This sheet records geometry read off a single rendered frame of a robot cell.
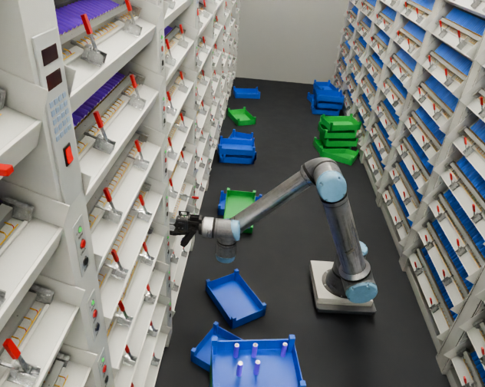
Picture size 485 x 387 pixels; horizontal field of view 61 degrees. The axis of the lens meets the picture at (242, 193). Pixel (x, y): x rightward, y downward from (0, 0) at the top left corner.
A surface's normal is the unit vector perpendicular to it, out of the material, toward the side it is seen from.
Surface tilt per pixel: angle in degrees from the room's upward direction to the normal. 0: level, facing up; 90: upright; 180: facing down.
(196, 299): 0
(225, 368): 0
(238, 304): 0
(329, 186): 83
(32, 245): 21
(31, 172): 90
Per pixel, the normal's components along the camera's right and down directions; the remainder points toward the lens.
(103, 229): 0.42, -0.75
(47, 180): -0.06, 0.54
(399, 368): 0.07, -0.84
